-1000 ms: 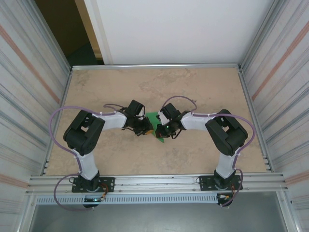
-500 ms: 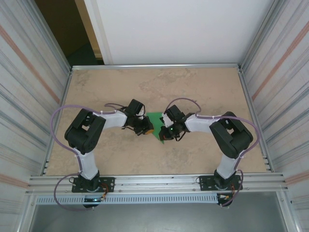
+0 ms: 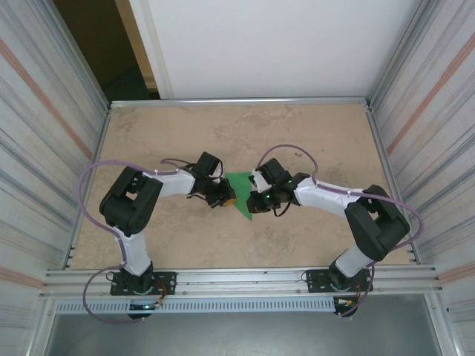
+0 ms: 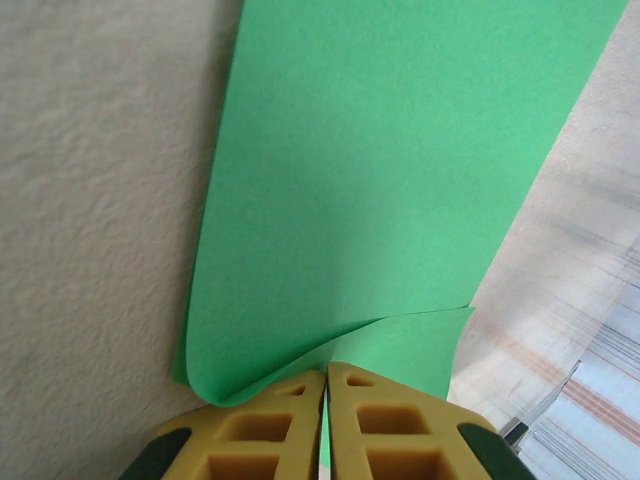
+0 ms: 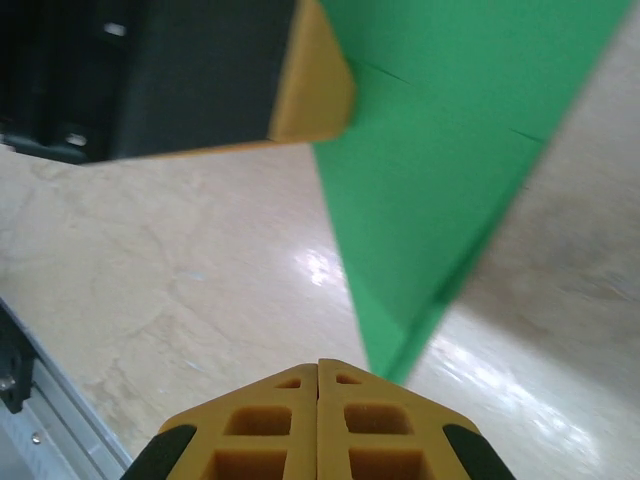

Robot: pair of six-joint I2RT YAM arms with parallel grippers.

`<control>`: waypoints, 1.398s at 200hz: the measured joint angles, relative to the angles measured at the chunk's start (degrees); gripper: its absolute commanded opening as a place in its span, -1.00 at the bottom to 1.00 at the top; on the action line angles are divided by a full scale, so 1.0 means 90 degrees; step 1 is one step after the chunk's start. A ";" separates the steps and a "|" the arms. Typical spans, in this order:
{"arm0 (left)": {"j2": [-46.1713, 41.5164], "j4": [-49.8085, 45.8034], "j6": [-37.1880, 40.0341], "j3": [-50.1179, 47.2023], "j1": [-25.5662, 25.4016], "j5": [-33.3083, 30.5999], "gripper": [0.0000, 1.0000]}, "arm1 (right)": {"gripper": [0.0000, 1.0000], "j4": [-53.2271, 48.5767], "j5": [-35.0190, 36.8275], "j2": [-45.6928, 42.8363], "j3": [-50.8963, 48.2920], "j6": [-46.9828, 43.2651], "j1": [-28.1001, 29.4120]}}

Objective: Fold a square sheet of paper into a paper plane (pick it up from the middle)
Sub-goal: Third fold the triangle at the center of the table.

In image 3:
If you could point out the green cloth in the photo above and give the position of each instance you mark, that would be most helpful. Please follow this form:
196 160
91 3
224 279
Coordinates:
241 185

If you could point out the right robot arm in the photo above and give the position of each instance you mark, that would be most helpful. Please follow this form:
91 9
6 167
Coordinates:
378 230

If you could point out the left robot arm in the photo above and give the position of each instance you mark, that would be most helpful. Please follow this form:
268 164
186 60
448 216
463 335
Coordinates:
126 204

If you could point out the grey metal lower panel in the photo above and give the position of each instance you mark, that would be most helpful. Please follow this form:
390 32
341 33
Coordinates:
241 333

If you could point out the small circuit board green light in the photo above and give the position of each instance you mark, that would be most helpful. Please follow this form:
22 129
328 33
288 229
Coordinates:
143 307

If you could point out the striped metal side panel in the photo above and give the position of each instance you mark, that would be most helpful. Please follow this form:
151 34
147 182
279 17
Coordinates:
37 148
438 148

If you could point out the aluminium table end rail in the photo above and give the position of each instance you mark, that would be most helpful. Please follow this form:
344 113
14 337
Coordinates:
237 102

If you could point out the long aluminium mounting rail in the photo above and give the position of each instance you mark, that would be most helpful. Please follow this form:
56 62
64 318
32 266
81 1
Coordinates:
241 283

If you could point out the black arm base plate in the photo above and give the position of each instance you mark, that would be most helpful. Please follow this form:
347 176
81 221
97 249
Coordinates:
315 280
167 280

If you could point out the aluminium side rail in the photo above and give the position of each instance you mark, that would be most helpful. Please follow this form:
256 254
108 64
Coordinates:
381 148
100 141

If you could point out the white door frame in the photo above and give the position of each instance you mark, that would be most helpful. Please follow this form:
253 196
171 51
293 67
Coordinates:
156 55

